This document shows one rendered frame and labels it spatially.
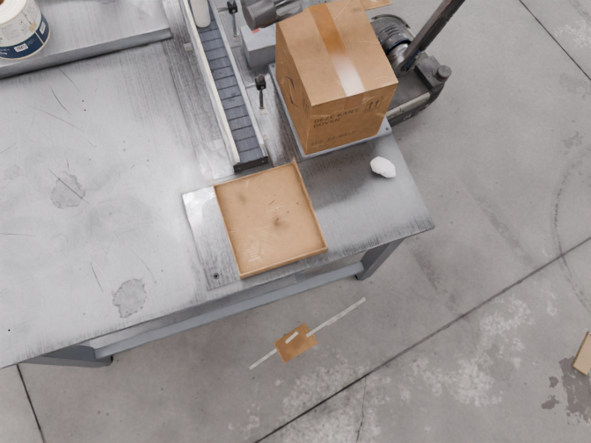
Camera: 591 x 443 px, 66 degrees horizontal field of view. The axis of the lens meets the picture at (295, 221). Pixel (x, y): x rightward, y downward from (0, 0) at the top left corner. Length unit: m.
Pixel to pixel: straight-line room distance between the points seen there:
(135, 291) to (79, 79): 0.74
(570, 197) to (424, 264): 0.87
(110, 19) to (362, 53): 0.87
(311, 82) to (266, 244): 0.47
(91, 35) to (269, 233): 0.88
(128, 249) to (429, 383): 1.43
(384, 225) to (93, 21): 1.15
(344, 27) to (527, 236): 1.56
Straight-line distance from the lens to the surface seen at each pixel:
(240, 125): 1.42
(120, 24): 1.72
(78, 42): 1.72
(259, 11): 1.07
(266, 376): 2.09
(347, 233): 1.34
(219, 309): 1.91
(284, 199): 1.36
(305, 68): 1.24
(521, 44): 3.12
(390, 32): 2.33
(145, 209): 1.41
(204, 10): 1.61
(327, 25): 1.33
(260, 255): 1.31
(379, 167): 1.40
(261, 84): 1.39
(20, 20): 1.66
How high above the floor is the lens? 2.09
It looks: 71 degrees down
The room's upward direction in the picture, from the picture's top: 7 degrees clockwise
